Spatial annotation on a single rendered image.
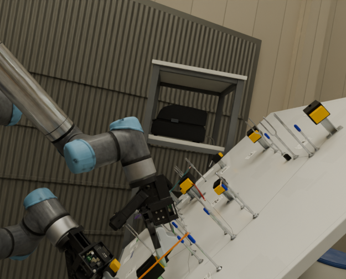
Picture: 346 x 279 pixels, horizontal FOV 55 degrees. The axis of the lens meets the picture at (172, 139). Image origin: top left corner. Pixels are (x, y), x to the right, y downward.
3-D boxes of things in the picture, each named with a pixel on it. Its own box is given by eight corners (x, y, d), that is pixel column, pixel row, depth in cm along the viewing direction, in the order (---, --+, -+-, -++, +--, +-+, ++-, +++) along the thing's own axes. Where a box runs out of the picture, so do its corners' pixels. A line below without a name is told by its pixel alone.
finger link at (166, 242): (186, 261, 76) (172, 222, 78) (161, 270, 75) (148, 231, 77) (184, 259, 79) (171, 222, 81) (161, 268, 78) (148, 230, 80)
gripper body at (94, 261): (92, 274, 74) (61, 234, 77) (81, 292, 78) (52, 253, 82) (117, 257, 80) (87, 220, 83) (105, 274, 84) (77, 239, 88)
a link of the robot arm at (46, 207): (36, 205, 93) (53, 183, 91) (59, 234, 89) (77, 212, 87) (14, 209, 85) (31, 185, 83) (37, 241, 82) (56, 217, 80)
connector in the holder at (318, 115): (328, 113, 80) (320, 104, 80) (329, 114, 79) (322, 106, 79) (315, 122, 82) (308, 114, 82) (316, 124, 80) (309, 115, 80)
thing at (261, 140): (271, 138, 126) (255, 121, 126) (273, 146, 115) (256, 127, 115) (262, 146, 127) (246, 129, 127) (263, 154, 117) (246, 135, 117)
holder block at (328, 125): (334, 120, 91) (311, 96, 91) (345, 128, 80) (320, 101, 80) (319, 131, 93) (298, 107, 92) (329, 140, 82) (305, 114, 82)
